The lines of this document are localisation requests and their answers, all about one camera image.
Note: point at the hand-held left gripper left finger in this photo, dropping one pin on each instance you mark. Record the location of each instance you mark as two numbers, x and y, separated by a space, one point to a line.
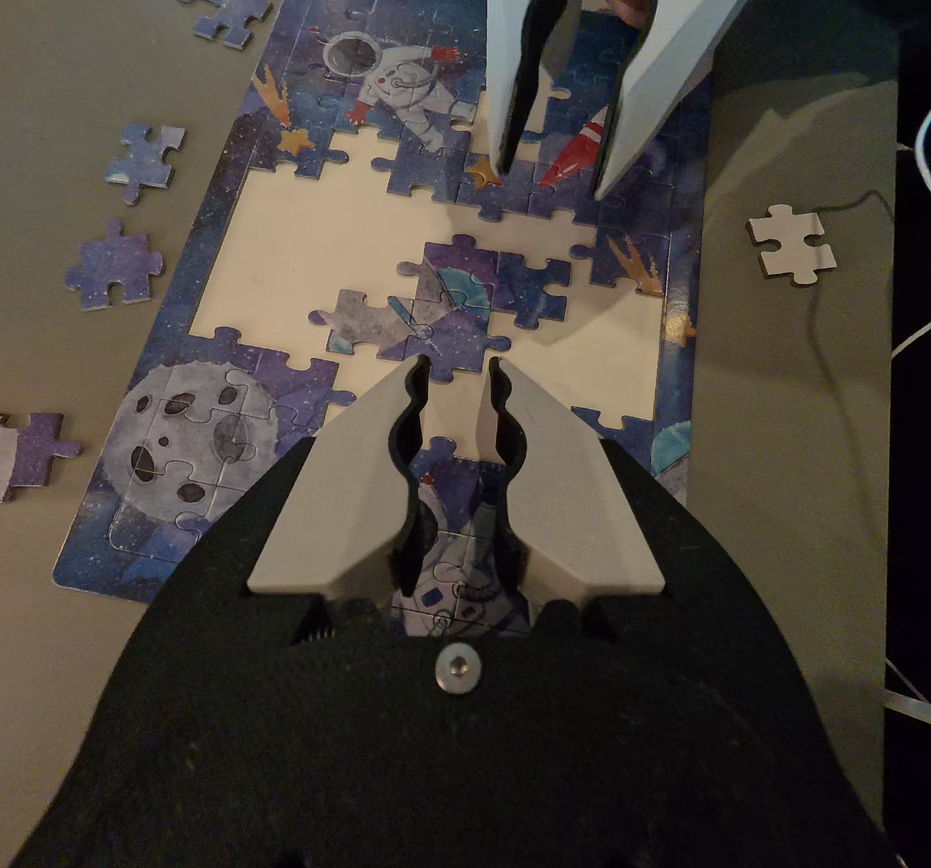
342 511

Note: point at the joined purple puzzle piece cluster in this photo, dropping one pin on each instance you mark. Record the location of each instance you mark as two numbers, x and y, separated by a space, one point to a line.
451 322

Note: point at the white jigsaw puzzle piece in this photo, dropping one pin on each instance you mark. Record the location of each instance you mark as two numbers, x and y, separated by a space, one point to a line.
789 242

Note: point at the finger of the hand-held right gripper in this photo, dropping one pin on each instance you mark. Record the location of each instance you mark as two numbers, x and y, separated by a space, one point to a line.
509 24
691 31

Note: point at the purple jigsaw puzzle piece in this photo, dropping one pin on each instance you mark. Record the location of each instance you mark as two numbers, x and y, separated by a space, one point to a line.
113 264

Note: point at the space jigsaw puzzle tray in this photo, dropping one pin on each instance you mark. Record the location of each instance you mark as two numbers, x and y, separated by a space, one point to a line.
305 242

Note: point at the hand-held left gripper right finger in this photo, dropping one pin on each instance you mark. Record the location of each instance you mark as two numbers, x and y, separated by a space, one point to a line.
582 519

